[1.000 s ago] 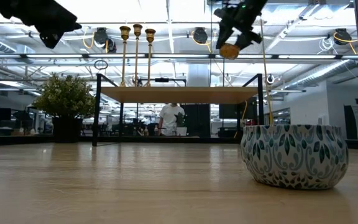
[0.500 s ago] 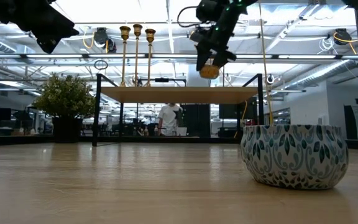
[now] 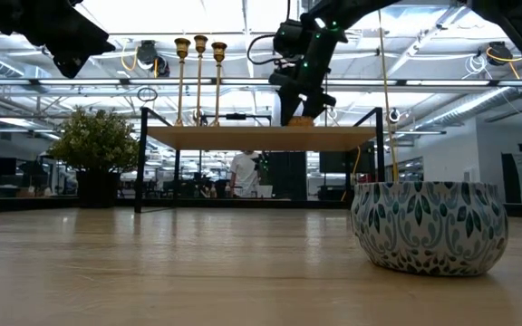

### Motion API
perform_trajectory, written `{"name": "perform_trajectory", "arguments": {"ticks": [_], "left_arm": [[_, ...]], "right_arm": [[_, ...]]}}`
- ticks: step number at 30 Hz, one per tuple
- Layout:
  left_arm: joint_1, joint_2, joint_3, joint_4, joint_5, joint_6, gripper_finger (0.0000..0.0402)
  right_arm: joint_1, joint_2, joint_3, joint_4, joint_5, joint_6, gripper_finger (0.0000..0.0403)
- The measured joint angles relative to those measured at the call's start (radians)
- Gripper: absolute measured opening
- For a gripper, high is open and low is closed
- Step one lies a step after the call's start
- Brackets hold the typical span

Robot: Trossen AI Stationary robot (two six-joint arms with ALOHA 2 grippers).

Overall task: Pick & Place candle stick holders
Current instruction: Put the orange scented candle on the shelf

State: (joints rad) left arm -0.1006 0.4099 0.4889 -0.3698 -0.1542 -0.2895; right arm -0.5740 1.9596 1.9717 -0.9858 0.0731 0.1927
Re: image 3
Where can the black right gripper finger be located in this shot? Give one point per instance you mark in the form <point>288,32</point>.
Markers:
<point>290,113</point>
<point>315,108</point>

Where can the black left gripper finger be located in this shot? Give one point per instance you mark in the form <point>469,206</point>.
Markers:
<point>77,52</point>

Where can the small tan block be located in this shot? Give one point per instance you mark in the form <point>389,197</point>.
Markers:
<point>301,122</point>

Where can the short brass candlestick holder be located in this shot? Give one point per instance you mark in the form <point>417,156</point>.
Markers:
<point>219,49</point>

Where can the medium brass candlestick holder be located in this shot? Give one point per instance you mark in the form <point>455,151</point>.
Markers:
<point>182,45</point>

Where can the tall brass candlestick holder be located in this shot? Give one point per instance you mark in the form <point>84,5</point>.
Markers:
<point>200,41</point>

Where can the white teal patterned bowl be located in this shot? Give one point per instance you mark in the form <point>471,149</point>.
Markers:
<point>428,226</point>

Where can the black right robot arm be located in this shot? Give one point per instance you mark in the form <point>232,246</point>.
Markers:
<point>356,9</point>

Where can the long ceiling light bar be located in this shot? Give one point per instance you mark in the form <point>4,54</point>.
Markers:
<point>107,82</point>

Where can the small black box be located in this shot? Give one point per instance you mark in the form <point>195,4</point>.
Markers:
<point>236,116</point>

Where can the black cabinet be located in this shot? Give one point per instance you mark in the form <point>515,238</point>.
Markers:
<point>288,176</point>

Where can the person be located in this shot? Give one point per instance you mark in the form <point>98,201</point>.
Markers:
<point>245,174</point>

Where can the white bucket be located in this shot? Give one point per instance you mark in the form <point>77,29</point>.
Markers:
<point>264,191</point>

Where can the green artificial plant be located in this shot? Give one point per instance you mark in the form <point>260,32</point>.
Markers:
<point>93,140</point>

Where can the black plant pot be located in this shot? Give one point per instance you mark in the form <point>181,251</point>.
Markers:
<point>98,188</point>

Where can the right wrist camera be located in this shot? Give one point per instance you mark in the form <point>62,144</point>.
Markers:
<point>288,38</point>

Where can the wooden shelf black metal frame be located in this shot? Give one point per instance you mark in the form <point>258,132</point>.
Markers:
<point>243,138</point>

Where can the black rig frame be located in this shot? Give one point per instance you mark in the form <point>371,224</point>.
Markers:
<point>25,204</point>

